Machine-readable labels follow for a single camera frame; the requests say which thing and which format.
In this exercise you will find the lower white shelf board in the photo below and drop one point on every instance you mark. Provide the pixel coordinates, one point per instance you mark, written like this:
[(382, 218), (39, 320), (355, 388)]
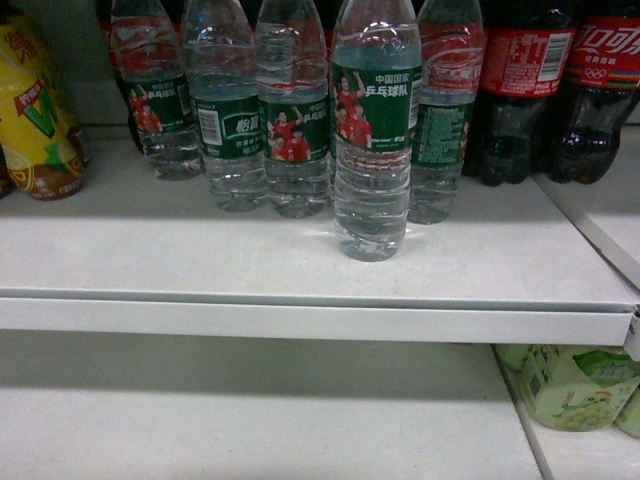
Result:
[(143, 407)]

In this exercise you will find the water bottle far left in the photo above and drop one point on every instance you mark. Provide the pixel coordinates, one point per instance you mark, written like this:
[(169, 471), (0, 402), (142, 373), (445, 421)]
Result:
[(151, 64)]

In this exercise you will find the cola bottle barcode side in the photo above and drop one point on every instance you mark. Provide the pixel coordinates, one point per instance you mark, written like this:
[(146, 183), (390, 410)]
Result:
[(525, 56)]

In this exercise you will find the white metal shelf board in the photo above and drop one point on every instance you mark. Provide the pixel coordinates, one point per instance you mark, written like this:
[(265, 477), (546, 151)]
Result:
[(133, 254)]

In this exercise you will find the water bottle barcode label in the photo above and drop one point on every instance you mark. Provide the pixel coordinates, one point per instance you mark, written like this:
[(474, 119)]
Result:
[(219, 52)]

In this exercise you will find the green grape drink bottle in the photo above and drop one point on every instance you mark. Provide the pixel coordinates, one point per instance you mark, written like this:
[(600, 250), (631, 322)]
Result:
[(577, 388)]

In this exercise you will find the water bottle green label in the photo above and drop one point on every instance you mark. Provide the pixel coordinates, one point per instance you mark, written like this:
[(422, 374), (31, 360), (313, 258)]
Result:
[(376, 76)]

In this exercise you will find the yellow lemon tea bottle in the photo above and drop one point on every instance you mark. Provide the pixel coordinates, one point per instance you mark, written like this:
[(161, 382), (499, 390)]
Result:
[(41, 143)]

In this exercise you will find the water bottle middle red players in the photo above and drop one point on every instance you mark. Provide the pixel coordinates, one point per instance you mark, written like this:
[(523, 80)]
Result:
[(293, 98)]

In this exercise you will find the water bottle right text label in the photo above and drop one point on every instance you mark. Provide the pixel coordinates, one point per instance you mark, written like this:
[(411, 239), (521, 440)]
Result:
[(452, 49)]

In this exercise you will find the cola bottle right logo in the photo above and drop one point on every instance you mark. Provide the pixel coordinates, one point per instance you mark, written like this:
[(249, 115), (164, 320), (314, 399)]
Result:
[(598, 92)]

